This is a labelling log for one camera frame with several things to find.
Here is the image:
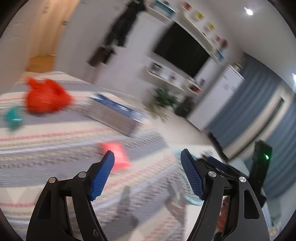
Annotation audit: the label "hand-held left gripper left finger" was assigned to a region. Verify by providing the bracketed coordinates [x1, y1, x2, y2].
[26, 150, 115, 241]

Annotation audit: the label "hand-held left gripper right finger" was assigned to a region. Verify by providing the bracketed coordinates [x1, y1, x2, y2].
[180, 149, 271, 241]

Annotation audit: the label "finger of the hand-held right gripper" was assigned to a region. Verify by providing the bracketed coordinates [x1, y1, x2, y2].
[199, 155, 238, 189]

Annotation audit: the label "pink red small block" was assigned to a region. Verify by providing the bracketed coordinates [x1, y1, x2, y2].
[99, 141, 131, 172]

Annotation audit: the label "long blue white carton box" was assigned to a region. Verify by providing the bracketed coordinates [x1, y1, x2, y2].
[89, 93, 144, 137]

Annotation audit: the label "red plush toy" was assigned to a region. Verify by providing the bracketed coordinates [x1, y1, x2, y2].
[26, 77, 73, 114]

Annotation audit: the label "teal small toy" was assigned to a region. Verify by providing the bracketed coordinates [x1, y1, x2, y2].
[5, 107, 23, 131]

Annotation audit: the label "blue and cream curtains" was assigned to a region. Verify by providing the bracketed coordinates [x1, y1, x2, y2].
[206, 54, 296, 200]

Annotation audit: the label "striped patterned sofa blanket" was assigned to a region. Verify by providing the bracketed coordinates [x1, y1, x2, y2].
[0, 71, 204, 241]

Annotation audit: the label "green potted plant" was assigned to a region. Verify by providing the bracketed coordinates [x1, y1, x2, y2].
[148, 87, 179, 114]

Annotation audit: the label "brown hanging bag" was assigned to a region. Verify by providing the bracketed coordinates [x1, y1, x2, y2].
[88, 46, 116, 66]

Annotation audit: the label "black flat screen television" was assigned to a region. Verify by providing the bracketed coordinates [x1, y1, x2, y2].
[151, 22, 210, 79]

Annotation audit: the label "black hanging jacket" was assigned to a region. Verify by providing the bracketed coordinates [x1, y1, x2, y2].
[105, 0, 146, 48]

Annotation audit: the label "white red-lined wall box shelf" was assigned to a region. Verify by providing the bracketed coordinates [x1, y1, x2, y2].
[185, 80, 203, 94]

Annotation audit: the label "low curved white wall shelf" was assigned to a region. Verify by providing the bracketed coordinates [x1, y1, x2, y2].
[146, 70, 185, 92]

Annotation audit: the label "white blue-lined wall box shelf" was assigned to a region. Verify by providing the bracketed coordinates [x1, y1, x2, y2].
[154, 0, 175, 16]

